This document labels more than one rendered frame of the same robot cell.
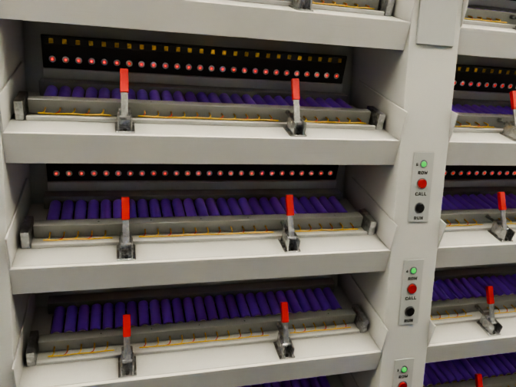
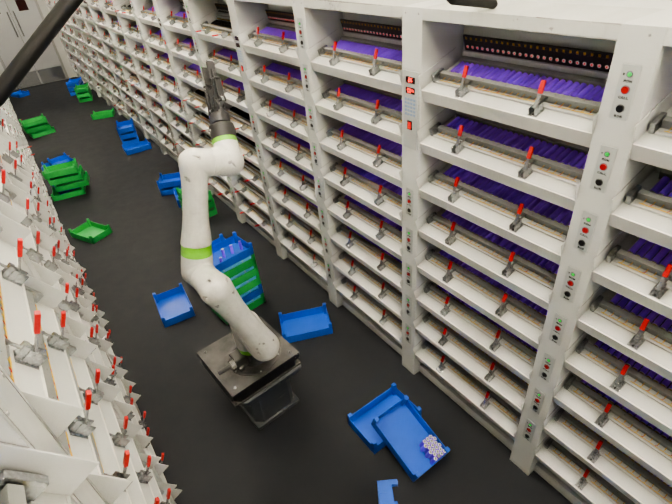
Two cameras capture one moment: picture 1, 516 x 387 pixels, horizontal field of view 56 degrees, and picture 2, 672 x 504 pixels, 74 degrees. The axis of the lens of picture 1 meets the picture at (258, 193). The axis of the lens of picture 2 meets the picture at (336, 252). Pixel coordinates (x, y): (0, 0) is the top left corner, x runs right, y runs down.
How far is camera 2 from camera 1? 1.91 m
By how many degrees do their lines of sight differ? 71
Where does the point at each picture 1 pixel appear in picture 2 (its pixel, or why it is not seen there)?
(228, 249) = (364, 194)
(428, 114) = (410, 174)
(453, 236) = (433, 230)
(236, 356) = (369, 230)
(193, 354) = (362, 222)
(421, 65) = (406, 154)
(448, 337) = (428, 269)
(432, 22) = (407, 138)
